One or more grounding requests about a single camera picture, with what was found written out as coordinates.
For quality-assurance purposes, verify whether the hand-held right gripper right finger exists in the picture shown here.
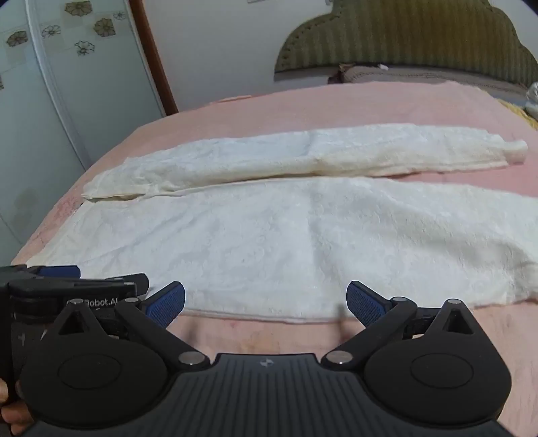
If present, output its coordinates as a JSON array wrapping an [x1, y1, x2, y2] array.
[[321, 280, 478, 371]]

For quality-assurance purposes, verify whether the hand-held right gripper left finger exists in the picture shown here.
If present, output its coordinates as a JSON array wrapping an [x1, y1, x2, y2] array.
[[54, 281, 212, 373]]

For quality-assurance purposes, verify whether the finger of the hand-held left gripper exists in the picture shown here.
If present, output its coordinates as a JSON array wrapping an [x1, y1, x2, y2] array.
[[90, 273, 150, 297], [26, 265, 81, 278]]

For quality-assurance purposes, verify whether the white towel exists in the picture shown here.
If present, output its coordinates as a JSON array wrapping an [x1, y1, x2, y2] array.
[[25, 123, 538, 325]]

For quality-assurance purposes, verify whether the person's left hand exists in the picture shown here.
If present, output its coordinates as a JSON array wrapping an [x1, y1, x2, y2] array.
[[0, 377, 35, 436]]

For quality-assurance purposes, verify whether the floral glass wardrobe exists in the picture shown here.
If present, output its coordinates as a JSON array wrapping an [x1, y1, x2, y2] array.
[[0, 0, 167, 258]]

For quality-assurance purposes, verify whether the pink blanket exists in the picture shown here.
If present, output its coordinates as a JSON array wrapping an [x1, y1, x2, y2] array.
[[10, 80, 538, 437]]

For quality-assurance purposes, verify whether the brown wooden wardrobe trim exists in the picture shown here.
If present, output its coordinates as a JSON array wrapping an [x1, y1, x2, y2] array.
[[128, 0, 180, 117]]

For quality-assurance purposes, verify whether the grey brown pillow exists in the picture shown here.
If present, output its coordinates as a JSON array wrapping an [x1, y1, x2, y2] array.
[[329, 63, 531, 96]]

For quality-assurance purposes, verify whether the yellow cloth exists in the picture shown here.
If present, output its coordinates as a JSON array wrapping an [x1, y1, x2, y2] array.
[[498, 98, 538, 132]]

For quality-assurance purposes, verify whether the silver white bag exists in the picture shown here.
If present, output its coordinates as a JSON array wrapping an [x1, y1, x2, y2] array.
[[525, 82, 538, 119]]

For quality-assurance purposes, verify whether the green padded headboard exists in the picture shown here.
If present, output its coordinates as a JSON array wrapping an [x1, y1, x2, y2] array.
[[274, 0, 538, 85]]

